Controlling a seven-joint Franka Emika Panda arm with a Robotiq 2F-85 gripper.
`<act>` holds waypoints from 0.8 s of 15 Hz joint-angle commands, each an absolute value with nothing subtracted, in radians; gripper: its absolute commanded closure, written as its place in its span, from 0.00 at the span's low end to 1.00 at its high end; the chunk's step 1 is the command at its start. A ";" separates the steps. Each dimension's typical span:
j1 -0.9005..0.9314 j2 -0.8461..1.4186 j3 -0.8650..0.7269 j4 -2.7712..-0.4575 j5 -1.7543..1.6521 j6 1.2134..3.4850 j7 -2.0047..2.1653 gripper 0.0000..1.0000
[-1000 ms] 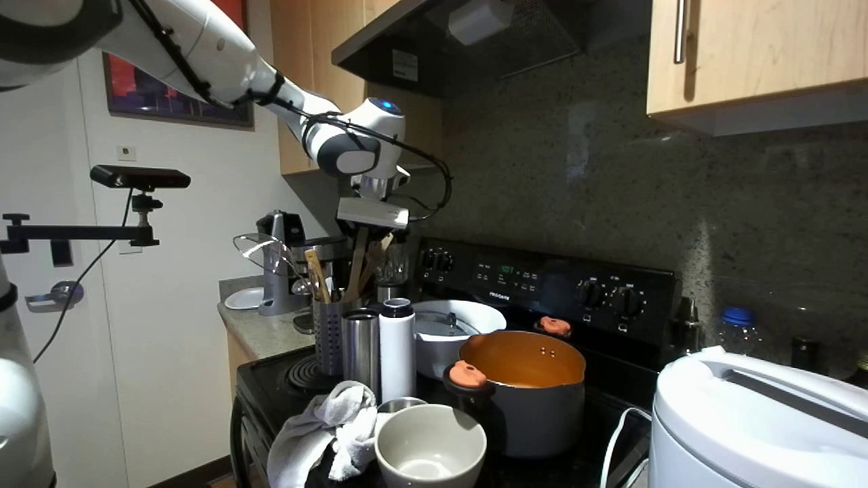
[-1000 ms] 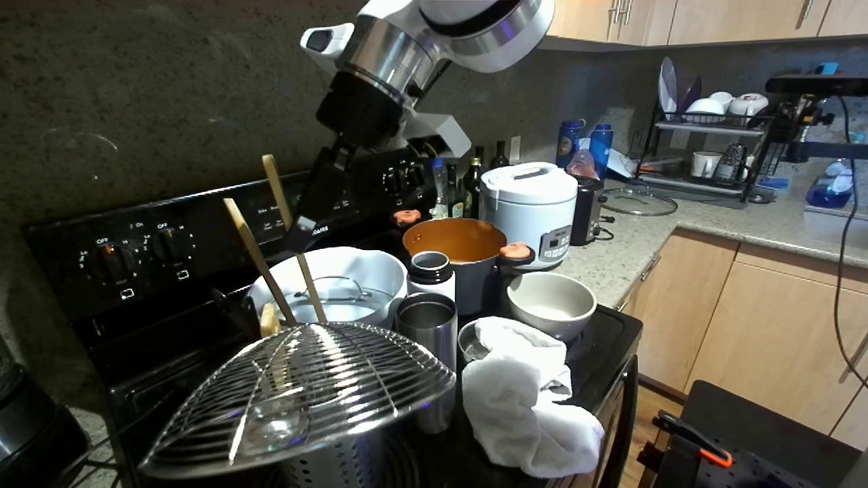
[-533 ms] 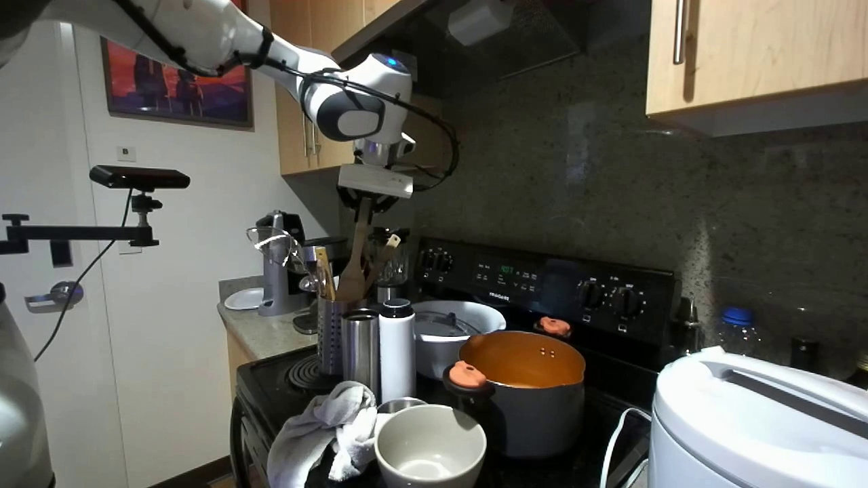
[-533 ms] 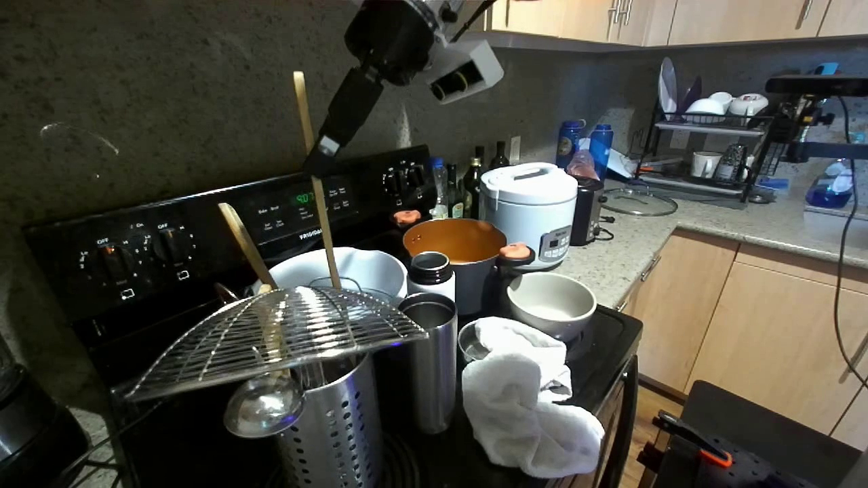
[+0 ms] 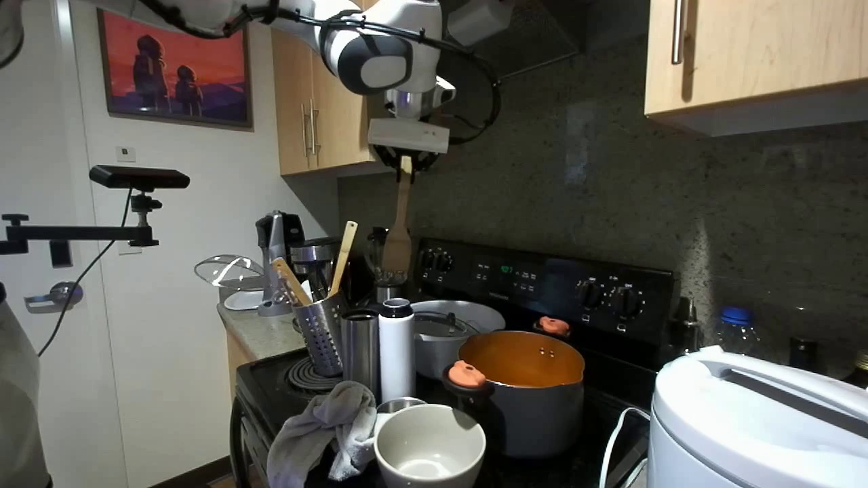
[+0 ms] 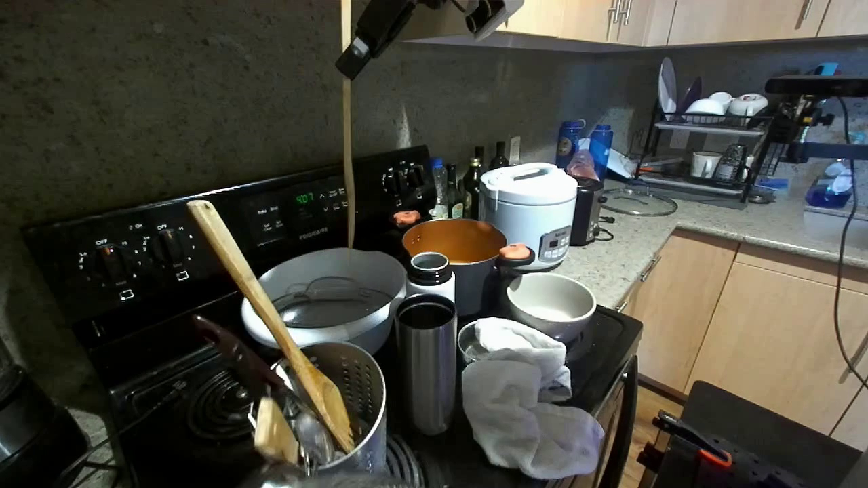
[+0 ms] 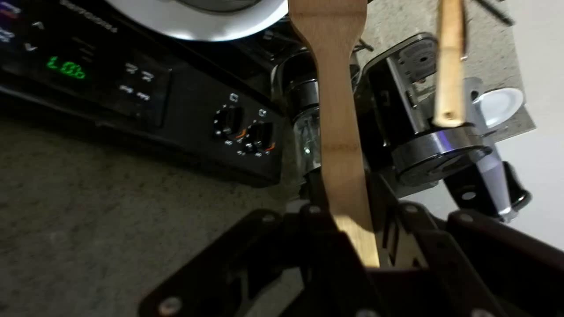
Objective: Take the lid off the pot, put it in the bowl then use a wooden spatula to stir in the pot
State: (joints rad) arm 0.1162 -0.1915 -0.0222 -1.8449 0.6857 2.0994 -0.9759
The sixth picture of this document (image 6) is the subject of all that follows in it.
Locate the black kitchen utensil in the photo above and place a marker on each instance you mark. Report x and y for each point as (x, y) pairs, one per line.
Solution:
(234, 348)

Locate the white cloth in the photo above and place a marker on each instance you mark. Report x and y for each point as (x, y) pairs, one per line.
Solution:
(526, 409)

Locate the small grey bowl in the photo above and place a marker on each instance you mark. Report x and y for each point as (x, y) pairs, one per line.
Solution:
(549, 303)

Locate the orange black clamp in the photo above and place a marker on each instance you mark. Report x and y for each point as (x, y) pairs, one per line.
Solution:
(694, 444)

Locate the steel tumbler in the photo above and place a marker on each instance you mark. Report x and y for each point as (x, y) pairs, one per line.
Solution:
(425, 369)

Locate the dark glass bottle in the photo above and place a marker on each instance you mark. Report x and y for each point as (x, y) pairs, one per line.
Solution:
(474, 186)

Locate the large white bowl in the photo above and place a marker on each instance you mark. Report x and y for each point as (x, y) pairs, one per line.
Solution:
(363, 340)

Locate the black stereo camera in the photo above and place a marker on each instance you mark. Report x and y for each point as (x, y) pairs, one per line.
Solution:
(814, 89)

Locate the wooden upper cabinets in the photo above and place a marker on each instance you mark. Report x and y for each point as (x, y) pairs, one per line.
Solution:
(634, 18)

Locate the steel canister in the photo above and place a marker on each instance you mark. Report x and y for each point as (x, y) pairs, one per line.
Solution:
(432, 276)

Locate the wooden lower cabinets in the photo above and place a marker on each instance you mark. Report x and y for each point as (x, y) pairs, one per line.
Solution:
(762, 336)

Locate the black ribbed coaster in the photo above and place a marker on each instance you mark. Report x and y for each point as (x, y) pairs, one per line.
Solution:
(405, 462)

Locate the short wooden spatula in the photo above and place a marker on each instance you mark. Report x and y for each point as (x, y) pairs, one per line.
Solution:
(276, 436)

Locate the perforated steel utensil holder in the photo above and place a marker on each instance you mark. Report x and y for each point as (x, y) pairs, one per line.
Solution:
(368, 409)

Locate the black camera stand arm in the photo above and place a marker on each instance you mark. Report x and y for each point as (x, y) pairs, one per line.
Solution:
(832, 151)

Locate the black kitchen stove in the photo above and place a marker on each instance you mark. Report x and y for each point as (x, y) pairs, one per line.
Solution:
(138, 262)

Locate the wooden cabinets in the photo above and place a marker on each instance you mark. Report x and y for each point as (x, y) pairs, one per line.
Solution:
(634, 18)
(762, 336)

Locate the black case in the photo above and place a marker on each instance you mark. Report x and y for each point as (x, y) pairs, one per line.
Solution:
(778, 444)

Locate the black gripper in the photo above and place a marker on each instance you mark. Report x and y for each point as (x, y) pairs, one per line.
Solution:
(395, 21)

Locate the blue sponge pack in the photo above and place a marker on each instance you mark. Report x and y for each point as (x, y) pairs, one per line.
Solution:
(832, 186)

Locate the clear bottle blue cap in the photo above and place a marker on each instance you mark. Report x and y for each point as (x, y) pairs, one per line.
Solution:
(439, 186)

